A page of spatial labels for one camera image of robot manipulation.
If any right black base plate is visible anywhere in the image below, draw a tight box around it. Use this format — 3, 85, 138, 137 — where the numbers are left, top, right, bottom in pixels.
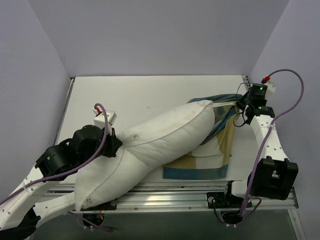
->
206, 192, 243, 209

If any right aluminium side rail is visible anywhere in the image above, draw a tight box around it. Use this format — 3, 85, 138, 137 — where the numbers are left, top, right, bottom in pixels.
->
242, 75, 251, 90

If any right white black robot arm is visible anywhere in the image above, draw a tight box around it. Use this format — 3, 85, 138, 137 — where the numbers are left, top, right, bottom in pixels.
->
222, 83, 299, 207

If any white pillow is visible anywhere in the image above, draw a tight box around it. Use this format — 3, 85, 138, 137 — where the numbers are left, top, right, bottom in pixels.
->
74, 100, 215, 211

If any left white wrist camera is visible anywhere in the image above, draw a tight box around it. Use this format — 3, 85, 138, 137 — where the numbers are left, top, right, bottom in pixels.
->
92, 106, 118, 128

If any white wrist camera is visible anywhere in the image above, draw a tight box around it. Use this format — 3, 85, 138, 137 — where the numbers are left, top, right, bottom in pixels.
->
261, 75, 276, 98
92, 106, 118, 128

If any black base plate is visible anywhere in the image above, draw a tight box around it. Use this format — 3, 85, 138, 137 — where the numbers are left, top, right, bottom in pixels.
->
206, 192, 243, 209
101, 198, 118, 211

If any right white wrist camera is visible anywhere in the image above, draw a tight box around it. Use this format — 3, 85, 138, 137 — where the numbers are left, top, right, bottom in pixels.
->
261, 75, 276, 98

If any aluminium side rail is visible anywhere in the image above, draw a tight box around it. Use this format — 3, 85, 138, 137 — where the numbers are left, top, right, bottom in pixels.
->
242, 75, 251, 90
42, 77, 76, 181

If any left aluminium side rail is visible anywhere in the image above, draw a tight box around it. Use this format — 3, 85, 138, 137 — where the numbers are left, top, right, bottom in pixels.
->
42, 77, 76, 181

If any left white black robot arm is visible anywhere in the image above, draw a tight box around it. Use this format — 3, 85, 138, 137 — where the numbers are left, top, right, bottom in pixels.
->
0, 125, 122, 240

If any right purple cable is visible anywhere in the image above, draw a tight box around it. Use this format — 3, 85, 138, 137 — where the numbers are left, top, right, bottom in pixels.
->
237, 69, 305, 218

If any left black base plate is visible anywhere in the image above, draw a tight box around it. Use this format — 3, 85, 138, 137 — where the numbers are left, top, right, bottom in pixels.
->
101, 198, 118, 211

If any aluminium front rail frame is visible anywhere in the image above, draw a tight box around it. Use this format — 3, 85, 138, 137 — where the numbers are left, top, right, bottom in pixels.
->
27, 181, 300, 215

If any blue beige white pillowcase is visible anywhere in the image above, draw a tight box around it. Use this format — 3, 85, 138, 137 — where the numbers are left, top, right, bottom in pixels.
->
162, 93, 243, 181

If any black looped wire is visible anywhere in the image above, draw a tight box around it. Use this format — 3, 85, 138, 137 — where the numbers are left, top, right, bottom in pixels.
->
233, 82, 252, 128

